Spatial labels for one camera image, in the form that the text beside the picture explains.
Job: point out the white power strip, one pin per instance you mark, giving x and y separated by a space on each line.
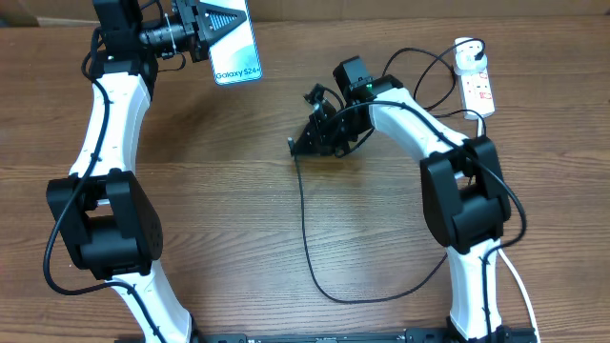
476 92

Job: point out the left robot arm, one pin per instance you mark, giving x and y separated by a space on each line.
106 221

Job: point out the Galaxy smartphone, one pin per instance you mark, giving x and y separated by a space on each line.
235 58

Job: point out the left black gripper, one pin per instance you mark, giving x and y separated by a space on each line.
197 24

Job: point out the white charger adapter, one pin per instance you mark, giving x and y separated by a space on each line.
470 57

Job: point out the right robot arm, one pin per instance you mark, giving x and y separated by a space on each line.
464 198

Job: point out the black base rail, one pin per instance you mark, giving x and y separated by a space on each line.
502 335

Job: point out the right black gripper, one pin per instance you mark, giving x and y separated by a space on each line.
324 146

